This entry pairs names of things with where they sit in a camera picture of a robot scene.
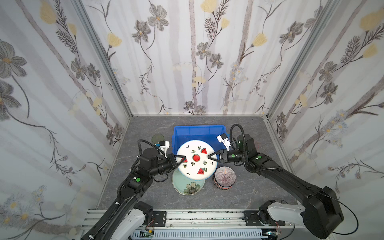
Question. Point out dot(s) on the black mounting plate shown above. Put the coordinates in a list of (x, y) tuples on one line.
[(157, 219), (255, 217)]

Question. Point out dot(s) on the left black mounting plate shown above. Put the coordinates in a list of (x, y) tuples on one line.
[(157, 219)]

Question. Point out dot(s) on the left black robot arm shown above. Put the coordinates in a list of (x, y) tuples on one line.
[(127, 212)]

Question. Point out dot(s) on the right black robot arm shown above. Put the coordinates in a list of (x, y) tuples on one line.
[(319, 210)]

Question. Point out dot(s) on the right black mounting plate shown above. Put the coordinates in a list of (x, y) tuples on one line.
[(255, 217)]

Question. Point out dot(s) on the white slotted cable duct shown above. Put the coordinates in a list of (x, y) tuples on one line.
[(208, 234)]

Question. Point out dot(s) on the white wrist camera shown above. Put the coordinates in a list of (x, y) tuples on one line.
[(164, 146), (224, 139)]

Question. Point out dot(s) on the green glass cup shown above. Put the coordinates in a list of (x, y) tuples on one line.
[(157, 138)]

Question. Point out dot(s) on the green flower plate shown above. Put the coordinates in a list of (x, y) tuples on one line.
[(184, 185)]

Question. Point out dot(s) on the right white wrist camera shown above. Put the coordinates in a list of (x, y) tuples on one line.
[(224, 139)]

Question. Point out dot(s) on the purple striped top bowl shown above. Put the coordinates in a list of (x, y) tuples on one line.
[(225, 176)]

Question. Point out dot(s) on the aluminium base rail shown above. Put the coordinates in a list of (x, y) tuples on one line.
[(227, 219)]

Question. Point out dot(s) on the white watermelon plate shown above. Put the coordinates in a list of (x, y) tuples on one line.
[(197, 166)]

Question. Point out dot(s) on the red patterned bottom bowl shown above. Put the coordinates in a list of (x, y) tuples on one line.
[(222, 187)]

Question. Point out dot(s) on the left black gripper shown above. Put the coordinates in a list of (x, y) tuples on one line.
[(173, 161)]

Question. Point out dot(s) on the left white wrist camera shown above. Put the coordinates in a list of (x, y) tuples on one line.
[(164, 146)]

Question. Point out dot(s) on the blue plastic bin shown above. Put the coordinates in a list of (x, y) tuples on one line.
[(208, 134)]

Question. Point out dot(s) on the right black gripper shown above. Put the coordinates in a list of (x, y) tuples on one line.
[(223, 156)]

